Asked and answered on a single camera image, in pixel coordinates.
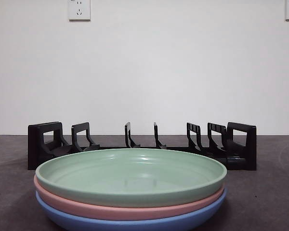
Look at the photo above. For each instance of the pink plate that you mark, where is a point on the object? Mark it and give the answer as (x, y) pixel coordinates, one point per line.
(135, 213)

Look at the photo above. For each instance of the blue plate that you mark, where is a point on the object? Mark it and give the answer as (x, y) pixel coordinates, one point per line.
(135, 226)

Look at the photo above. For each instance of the green plate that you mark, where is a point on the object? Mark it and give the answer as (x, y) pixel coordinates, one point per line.
(130, 173)

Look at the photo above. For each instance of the black plastic plate rack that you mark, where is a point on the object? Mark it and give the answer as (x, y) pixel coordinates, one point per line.
(243, 154)

